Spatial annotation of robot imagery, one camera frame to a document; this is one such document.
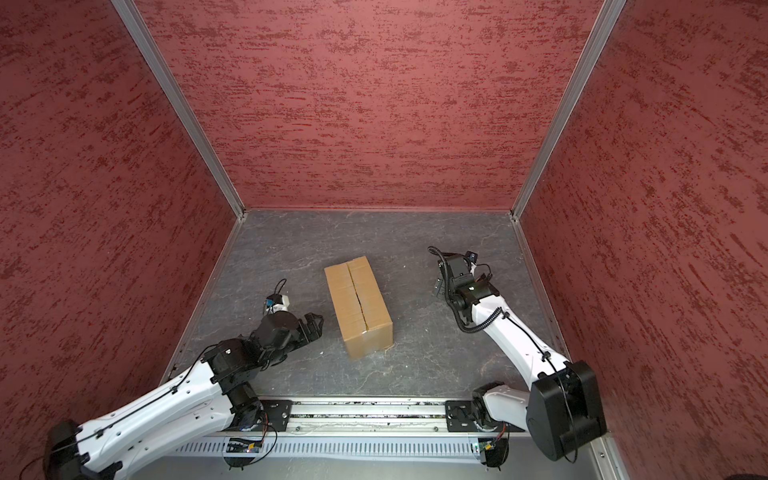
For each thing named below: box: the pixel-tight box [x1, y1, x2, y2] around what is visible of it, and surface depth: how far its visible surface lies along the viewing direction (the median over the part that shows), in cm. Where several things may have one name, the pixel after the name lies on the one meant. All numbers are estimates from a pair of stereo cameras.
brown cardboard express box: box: [324, 256, 393, 359], surface depth 79 cm
